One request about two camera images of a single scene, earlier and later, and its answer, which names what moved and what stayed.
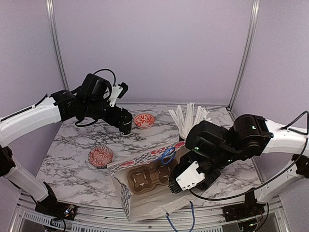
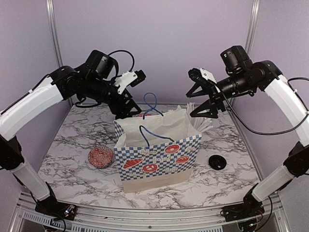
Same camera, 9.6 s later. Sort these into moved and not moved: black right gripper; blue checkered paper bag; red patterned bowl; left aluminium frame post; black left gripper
Moved: black left gripper; blue checkered paper bag; black right gripper
Not moved: left aluminium frame post; red patterned bowl
